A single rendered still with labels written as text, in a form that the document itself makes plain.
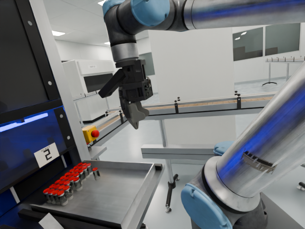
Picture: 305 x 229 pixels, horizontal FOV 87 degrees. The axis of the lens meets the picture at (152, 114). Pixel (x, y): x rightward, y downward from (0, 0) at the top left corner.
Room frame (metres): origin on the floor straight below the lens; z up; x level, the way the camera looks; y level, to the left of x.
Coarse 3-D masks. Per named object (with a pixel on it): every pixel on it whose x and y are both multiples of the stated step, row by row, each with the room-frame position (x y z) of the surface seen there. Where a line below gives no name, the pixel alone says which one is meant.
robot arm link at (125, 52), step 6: (114, 48) 0.47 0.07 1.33; (120, 48) 0.46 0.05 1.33; (126, 48) 0.46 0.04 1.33; (132, 48) 0.47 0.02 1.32; (114, 54) 0.47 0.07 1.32; (120, 54) 0.46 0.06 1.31; (126, 54) 0.46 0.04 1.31; (132, 54) 0.47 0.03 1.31; (114, 60) 0.48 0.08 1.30; (120, 60) 0.47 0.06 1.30; (126, 60) 0.47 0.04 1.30
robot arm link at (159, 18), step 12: (132, 0) 0.39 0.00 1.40; (144, 0) 0.36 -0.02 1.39; (156, 0) 0.37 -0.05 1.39; (168, 0) 0.40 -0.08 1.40; (120, 12) 0.42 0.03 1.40; (132, 12) 0.39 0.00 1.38; (144, 12) 0.37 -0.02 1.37; (156, 12) 0.37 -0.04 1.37; (168, 12) 0.40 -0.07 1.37; (120, 24) 0.44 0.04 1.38; (132, 24) 0.41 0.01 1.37; (144, 24) 0.40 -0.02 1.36; (156, 24) 0.40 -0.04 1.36; (168, 24) 0.45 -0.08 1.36
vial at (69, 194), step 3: (66, 186) 0.48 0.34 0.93; (63, 189) 0.47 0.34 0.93; (66, 189) 0.47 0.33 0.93; (69, 189) 0.48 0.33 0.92; (66, 192) 0.47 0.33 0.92; (69, 192) 0.47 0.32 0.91; (66, 195) 0.47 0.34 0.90; (69, 195) 0.47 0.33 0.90; (72, 195) 0.48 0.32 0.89; (69, 198) 0.47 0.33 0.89; (72, 198) 0.47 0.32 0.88
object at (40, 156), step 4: (52, 144) 0.60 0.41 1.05; (44, 148) 0.57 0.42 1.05; (48, 148) 0.58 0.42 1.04; (52, 148) 0.60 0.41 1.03; (56, 148) 0.61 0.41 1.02; (36, 152) 0.54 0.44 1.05; (40, 152) 0.55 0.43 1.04; (44, 152) 0.57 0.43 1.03; (48, 152) 0.58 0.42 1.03; (52, 152) 0.59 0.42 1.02; (56, 152) 0.60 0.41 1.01; (36, 156) 0.54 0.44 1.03; (40, 156) 0.55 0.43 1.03; (44, 156) 0.56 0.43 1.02; (48, 156) 0.57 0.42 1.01; (52, 156) 0.59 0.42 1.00; (56, 156) 0.60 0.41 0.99; (40, 160) 0.54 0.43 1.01; (44, 160) 0.56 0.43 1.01; (48, 160) 0.57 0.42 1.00; (40, 164) 0.54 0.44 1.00; (44, 164) 0.55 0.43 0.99
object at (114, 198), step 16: (96, 160) 0.66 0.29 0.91; (112, 176) 0.56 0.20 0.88; (128, 176) 0.54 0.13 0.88; (144, 176) 0.53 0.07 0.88; (80, 192) 0.50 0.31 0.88; (96, 192) 0.49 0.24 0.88; (112, 192) 0.47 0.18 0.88; (128, 192) 0.46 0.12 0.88; (144, 192) 0.44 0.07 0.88; (32, 208) 0.44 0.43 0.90; (48, 208) 0.41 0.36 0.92; (64, 208) 0.44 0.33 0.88; (80, 208) 0.42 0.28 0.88; (96, 208) 0.41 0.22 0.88; (112, 208) 0.40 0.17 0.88; (128, 208) 0.36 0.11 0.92; (96, 224) 0.34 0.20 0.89; (112, 224) 0.32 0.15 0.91; (128, 224) 0.34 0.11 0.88
